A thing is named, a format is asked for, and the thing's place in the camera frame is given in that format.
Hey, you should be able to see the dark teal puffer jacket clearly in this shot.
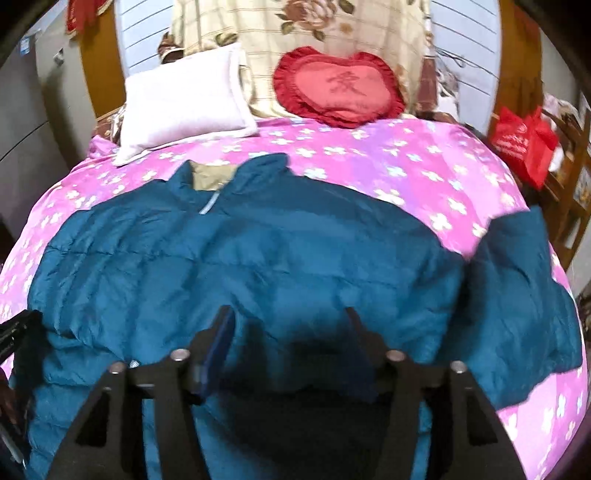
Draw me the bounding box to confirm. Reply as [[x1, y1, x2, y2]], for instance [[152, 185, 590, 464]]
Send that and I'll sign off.
[[14, 153, 583, 479]]

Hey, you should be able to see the grey refrigerator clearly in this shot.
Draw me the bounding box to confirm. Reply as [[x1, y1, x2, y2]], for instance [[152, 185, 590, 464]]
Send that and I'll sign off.
[[1, 1, 95, 239]]

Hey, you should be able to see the pink floral bed sheet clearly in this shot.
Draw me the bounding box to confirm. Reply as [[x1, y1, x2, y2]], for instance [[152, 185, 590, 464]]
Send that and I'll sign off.
[[0, 115, 590, 480]]

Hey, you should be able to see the wooden shelf rack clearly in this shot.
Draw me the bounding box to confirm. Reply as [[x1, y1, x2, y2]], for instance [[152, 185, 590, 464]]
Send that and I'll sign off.
[[542, 109, 590, 271]]

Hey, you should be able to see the white square pillow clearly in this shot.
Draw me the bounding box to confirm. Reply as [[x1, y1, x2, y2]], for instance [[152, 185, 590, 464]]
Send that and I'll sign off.
[[113, 43, 257, 167]]

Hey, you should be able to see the red shopping bag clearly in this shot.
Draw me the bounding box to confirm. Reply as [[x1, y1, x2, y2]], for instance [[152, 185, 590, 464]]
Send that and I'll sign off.
[[491, 107, 559, 191]]

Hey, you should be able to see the red heart-shaped cushion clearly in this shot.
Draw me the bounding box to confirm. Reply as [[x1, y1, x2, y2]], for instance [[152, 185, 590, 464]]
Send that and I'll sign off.
[[273, 46, 406, 129]]

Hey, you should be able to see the cream rose-print quilt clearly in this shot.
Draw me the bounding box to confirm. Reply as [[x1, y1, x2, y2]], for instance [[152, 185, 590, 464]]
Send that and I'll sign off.
[[158, 0, 431, 118]]

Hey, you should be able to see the white wall socket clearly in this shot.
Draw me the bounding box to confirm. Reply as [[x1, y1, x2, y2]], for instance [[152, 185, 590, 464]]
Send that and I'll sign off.
[[53, 49, 64, 66]]

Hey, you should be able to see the red wall hanging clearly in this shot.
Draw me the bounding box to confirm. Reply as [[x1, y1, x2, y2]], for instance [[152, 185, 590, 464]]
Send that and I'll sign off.
[[65, 0, 112, 35]]

